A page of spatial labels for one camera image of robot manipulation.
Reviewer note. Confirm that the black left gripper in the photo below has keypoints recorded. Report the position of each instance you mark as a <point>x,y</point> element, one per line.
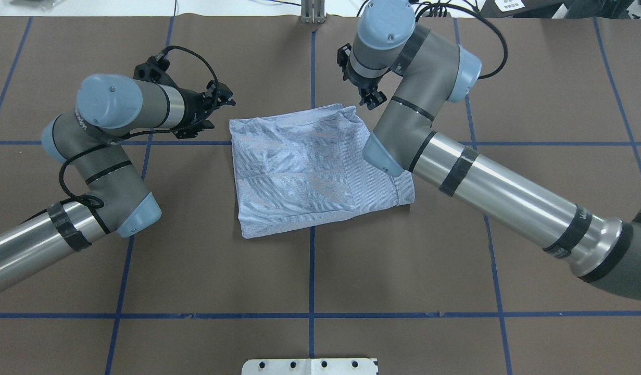
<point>193,108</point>

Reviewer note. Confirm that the aluminium frame post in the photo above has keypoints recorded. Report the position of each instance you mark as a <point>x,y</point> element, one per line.
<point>312,12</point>

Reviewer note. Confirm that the light blue striped shirt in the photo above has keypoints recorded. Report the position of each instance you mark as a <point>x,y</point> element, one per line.
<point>304,169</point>

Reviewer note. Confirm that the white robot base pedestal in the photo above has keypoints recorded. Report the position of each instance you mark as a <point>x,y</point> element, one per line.
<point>311,366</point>

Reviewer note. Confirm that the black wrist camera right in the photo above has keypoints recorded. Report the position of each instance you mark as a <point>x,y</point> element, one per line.
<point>343,54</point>

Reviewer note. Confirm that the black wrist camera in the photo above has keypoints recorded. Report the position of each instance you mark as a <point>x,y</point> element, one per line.
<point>155,68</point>
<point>343,54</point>

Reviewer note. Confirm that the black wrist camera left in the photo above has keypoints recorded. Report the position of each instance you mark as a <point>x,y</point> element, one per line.
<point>155,68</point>

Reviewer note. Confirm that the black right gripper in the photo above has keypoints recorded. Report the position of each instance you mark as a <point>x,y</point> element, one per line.
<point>363,81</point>

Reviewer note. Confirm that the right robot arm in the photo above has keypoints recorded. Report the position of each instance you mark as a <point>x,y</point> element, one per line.
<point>397,61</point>

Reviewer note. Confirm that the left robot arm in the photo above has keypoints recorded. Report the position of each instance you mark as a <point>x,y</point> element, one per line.
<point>104,191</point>

